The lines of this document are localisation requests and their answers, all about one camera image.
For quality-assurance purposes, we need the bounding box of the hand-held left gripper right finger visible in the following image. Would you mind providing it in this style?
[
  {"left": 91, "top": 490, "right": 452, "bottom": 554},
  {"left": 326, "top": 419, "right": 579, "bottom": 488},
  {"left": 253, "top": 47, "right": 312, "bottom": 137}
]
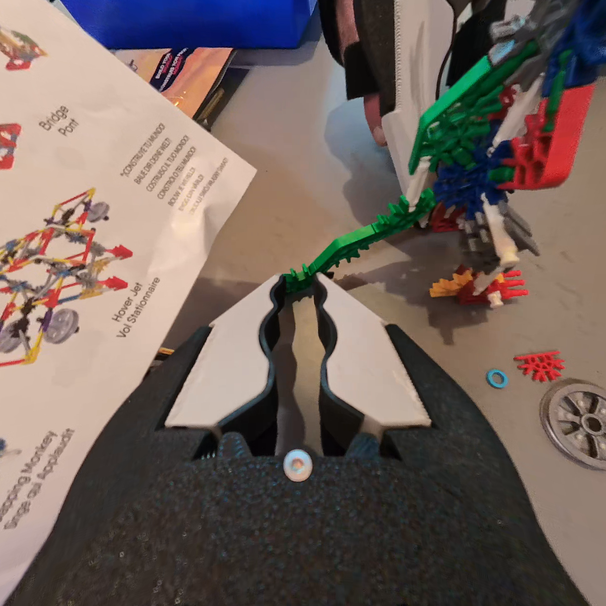
[{"left": 315, "top": 273, "right": 432, "bottom": 431}]

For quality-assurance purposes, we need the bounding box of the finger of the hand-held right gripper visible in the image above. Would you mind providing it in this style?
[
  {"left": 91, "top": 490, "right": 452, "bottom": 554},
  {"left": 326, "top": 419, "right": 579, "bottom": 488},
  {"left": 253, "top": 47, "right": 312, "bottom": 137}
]
[{"left": 381, "top": 0, "right": 456, "bottom": 191}]

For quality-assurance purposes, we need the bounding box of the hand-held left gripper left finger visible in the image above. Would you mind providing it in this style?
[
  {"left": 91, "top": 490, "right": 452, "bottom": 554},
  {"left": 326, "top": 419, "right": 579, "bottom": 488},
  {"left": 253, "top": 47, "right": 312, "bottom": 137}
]
[{"left": 164, "top": 275, "right": 286, "bottom": 432}]

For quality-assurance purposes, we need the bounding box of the green connector chain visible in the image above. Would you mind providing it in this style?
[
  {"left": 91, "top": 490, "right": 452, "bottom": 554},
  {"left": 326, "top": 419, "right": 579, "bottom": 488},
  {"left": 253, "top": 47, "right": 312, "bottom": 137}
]
[{"left": 283, "top": 40, "right": 540, "bottom": 294}]

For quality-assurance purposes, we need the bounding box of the colourful construction toy model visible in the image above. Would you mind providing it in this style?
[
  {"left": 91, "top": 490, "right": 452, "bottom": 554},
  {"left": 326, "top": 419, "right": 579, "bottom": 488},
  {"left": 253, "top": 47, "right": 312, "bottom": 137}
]
[{"left": 417, "top": 0, "right": 606, "bottom": 308}]

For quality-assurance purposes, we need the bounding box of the person's right hand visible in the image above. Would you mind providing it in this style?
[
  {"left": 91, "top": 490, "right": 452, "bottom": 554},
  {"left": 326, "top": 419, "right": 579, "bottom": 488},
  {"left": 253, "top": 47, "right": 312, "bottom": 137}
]
[{"left": 327, "top": 0, "right": 395, "bottom": 147}]

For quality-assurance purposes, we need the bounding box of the dark grey sheet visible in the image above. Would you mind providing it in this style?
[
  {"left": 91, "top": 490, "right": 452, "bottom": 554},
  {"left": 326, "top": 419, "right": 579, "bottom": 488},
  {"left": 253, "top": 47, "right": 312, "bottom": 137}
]
[{"left": 194, "top": 47, "right": 252, "bottom": 133}]

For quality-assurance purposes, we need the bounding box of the red half snowflake connector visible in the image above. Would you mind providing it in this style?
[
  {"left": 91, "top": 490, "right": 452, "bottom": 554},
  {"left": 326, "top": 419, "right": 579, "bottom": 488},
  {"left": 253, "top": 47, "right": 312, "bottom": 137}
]
[{"left": 514, "top": 351, "right": 565, "bottom": 382}]

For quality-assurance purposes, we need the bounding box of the blue plastic bin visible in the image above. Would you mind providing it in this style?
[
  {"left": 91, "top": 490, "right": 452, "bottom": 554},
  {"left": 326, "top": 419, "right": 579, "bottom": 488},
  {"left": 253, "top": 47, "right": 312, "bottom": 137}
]
[{"left": 59, "top": 0, "right": 319, "bottom": 50}]

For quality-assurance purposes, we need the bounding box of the toy models instruction sheet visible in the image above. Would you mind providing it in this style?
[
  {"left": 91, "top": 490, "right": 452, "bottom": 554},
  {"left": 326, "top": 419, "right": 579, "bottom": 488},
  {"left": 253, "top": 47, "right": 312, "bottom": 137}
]
[{"left": 0, "top": 0, "right": 258, "bottom": 564}]

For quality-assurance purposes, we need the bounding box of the brown plastic bag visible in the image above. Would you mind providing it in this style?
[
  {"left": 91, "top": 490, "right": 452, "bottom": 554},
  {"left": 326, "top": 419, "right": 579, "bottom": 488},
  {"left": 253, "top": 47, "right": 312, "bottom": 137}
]
[{"left": 116, "top": 46, "right": 237, "bottom": 119}]

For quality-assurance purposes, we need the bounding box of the grey spoked pulley wheel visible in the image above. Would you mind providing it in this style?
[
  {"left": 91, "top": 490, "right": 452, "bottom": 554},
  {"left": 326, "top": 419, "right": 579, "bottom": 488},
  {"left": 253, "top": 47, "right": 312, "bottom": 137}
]
[{"left": 540, "top": 379, "right": 606, "bottom": 470}]

